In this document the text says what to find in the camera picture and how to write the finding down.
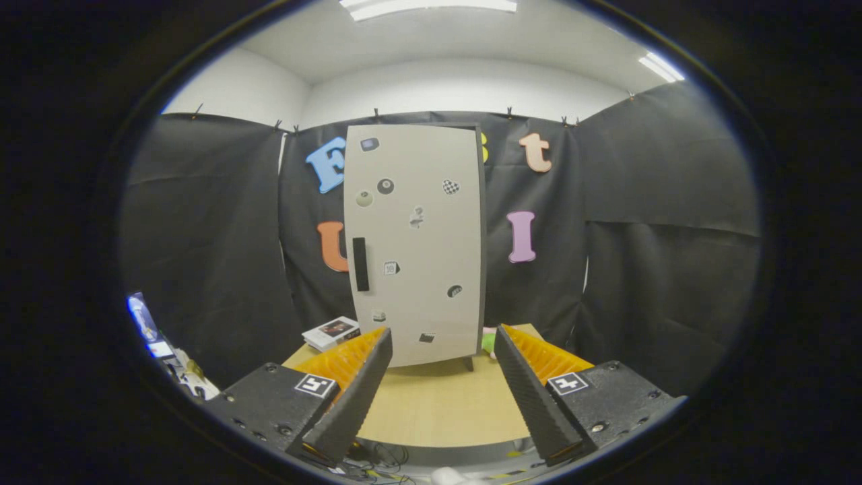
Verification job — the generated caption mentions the black cables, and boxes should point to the black cables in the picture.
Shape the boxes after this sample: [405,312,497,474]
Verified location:
[340,441,411,484]

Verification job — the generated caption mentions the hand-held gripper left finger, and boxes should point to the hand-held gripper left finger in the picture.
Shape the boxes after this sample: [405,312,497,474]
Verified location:
[204,327,393,467]

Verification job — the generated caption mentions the short ceiling light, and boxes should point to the short ceiling light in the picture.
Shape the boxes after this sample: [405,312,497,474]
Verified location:
[638,52,686,83]

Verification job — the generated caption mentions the white shoe cabinet door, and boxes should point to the white shoe cabinet door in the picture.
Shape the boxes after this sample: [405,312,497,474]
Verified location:
[343,124,484,368]

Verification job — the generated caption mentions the black backdrop cloth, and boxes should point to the black backdrop cloth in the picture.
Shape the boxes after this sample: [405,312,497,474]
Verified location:
[121,81,762,398]

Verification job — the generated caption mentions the blue lit screen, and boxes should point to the blue lit screen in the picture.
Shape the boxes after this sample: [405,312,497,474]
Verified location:
[128,292,177,361]

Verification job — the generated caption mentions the long ceiling light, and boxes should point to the long ceiling light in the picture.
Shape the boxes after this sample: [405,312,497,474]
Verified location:
[339,0,518,21]

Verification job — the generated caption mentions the white printed object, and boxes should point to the white printed object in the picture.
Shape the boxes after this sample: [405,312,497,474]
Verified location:
[168,357,222,401]

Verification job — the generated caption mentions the white book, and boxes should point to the white book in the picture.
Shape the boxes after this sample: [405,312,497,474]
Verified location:
[302,316,361,352]

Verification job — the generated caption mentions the grey shoe cabinet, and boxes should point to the grey shoe cabinet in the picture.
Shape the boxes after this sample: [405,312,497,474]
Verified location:
[342,121,488,373]

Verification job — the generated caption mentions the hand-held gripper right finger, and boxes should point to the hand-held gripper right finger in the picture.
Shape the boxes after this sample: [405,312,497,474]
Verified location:
[494,324,689,467]

